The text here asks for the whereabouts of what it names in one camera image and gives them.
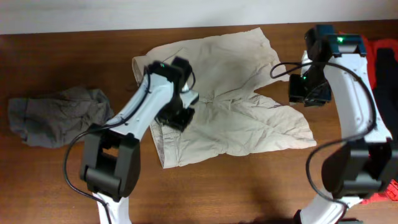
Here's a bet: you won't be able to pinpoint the beige cargo shorts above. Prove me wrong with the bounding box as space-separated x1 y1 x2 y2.
132 28 316 169

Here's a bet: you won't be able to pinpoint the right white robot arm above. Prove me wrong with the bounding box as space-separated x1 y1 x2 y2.
289 29 397 223

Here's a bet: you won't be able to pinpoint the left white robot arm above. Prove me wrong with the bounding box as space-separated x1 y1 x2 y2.
80 57 198 223

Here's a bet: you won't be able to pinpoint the black garment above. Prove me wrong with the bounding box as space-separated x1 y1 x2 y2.
373 49 397 140

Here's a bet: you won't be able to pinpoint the grey crumpled garment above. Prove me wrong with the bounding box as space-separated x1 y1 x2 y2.
7 86 114 148

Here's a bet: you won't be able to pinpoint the red garment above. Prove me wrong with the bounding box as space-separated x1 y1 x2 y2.
338 30 398 205

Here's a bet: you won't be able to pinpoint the left black cable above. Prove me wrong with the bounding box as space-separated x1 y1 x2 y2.
62 67 197 224

